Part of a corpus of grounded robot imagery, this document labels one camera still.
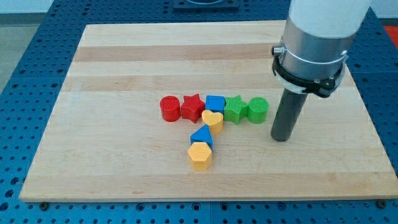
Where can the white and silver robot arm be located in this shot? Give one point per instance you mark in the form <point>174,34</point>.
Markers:
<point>310,57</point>

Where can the red cylinder block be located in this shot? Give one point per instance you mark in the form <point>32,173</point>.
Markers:
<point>170,108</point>

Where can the blue cube block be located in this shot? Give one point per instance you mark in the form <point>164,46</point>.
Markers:
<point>215,103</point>

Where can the red star block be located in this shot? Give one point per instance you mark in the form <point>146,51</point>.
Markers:
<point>192,108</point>

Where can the blue triangle block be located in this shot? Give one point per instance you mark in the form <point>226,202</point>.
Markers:
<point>203,134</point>

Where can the light wooden board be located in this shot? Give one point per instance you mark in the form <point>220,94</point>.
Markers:
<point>106,141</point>

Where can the green cylinder block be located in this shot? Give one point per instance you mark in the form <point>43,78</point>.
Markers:
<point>257,110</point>

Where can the green star block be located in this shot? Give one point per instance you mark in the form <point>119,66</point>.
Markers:
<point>235,109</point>

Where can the yellow hexagon block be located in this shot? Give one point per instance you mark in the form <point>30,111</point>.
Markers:
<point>200,155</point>

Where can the yellow heart block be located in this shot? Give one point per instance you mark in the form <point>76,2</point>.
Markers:
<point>214,120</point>

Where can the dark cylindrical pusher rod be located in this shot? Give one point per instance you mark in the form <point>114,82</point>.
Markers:
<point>289,109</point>

